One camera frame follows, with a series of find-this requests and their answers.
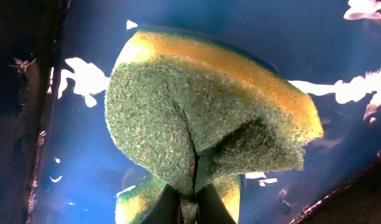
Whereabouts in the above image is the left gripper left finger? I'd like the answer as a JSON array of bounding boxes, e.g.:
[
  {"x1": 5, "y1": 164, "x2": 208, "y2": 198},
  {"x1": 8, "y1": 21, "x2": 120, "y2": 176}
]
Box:
[{"x1": 141, "y1": 184, "x2": 181, "y2": 224}]

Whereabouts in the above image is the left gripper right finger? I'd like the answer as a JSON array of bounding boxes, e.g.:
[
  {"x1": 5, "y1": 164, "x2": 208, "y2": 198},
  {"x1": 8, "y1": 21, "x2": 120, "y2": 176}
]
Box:
[{"x1": 196, "y1": 184, "x2": 235, "y2": 224}]

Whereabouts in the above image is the green yellow sponge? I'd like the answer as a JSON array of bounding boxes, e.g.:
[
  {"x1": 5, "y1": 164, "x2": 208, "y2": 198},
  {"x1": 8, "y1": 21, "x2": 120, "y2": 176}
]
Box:
[{"x1": 105, "y1": 28, "x2": 324, "y2": 223}]

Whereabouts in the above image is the blue water tray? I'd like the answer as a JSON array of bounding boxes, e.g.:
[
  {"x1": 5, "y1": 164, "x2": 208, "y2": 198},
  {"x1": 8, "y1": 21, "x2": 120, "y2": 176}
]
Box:
[{"x1": 28, "y1": 1, "x2": 381, "y2": 223}]

